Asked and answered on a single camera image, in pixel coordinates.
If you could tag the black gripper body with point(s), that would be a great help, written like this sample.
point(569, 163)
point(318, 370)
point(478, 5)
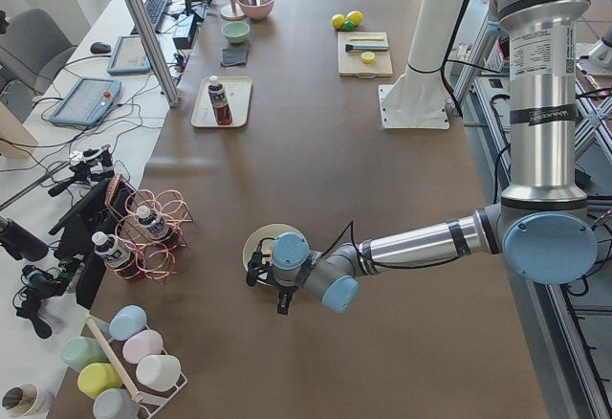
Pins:
point(283, 293)

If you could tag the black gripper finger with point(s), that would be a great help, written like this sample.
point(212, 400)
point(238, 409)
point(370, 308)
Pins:
point(282, 304)
point(288, 300)

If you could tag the white round plate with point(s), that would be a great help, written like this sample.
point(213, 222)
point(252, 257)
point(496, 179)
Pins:
point(288, 249)

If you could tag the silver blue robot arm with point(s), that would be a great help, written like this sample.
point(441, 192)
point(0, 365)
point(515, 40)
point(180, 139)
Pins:
point(539, 225)

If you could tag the dark tea bottle on tray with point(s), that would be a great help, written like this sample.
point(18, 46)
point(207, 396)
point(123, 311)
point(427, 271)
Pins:
point(219, 101)

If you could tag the cream rabbit tray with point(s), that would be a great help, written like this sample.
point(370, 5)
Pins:
point(238, 93)

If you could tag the bottle in rack upper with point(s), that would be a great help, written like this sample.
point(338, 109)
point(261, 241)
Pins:
point(153, 224)

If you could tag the bottle in rack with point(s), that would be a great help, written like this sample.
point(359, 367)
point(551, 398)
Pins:
point(117, 255)
point(153, 224)

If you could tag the pink cup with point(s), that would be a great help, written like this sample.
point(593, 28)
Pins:
point(145, 343)

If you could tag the blue cup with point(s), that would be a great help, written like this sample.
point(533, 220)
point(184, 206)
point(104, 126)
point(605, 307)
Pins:
point(129, 321)

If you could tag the white cup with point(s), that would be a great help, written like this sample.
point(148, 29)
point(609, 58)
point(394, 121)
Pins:
point(159, 372)

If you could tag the bottle in rack lower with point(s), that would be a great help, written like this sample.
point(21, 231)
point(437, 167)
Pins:
point(117, 255)

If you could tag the grey cup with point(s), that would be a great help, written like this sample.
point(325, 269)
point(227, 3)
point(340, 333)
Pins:
point(115, 403)

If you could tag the yellow cup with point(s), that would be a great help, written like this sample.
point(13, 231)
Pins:
point(95, 378)

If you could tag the green cup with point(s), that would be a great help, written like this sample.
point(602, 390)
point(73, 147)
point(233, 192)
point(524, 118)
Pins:
point(81, 351)

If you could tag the grey folded cloth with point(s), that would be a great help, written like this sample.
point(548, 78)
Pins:
point(234, 56)

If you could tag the wooden cutting board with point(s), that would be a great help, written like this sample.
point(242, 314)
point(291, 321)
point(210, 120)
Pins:
point(350, 64)

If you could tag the half lemon slice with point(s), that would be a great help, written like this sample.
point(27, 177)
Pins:
point(368, 57)

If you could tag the mint green bowl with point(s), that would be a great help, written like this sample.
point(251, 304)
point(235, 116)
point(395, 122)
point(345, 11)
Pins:
point(236, 32)

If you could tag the blue teach pendant lower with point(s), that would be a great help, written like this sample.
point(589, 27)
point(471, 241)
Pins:
point(87, 102)

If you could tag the blue teach pendant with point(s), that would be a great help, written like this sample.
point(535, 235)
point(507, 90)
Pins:
point(128, 57)
point(87, 102)

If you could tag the blue teach pendant upper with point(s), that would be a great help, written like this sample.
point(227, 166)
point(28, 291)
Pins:
point(128, 57)

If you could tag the yellow plastic knife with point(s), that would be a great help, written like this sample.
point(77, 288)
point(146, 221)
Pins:
point(366, 37)

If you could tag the green lime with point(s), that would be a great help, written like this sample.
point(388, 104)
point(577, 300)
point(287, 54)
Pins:
point(349, 26)

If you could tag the yellow lemon far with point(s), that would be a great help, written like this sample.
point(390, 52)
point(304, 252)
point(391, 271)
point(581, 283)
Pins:
point(337, 21)

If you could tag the yellow lemon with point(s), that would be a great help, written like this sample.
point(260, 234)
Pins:
point(356, 17)
point(337, 21)

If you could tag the yellow lemon near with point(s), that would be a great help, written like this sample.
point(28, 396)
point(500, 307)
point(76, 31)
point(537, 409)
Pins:
point(356, 17)

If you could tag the pink bowl of ice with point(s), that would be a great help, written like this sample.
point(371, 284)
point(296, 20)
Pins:
point(256, 9)

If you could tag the computer mouse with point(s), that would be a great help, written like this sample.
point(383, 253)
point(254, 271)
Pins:
point(100, 48)

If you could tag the black keyboard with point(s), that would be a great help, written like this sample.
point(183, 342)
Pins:
point(155, 10)

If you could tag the grey office chair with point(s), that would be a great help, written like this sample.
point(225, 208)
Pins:
point(33, 48)

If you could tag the copper wire bottle rack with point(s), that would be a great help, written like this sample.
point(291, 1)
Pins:
point(157, 258)

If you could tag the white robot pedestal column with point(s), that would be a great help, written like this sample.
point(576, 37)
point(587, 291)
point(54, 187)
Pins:
point(418, 99)

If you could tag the aluminium frame post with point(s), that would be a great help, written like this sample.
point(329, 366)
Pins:
point(153, 51)

